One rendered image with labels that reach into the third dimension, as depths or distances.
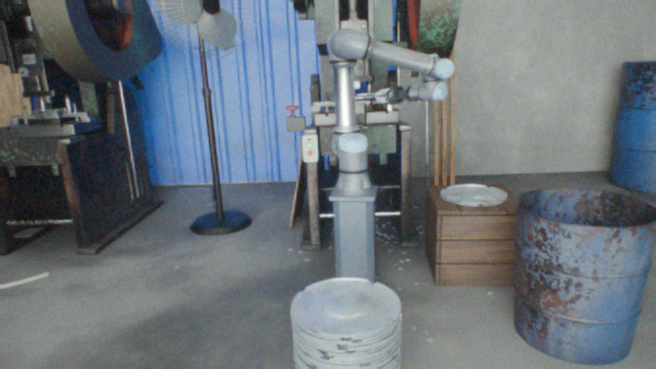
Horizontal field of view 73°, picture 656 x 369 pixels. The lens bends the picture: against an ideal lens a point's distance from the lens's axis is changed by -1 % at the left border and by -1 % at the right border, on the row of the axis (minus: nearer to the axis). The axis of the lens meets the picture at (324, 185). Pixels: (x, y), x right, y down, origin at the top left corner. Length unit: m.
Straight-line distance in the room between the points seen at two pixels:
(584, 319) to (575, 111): 2.71
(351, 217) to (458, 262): 0.52
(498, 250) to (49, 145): 2.33
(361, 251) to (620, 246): 0.91
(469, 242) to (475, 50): 2.13
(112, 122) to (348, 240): 1.84
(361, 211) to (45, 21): 1.72
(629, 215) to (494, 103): 2.21
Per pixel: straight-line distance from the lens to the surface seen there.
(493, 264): 2.08
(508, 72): 3.92
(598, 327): 1.69
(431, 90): 2.00
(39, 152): 2.88
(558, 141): 4.15
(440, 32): 2.27
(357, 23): 2.46
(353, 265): 1.91
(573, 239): 1.54
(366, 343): 1.13
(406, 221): 2.41
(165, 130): 3.97
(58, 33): 2.57
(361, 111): 2.38
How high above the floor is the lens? 0.98
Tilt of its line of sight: 16 degrees down
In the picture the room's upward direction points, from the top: 3 degrees counter-clockwise
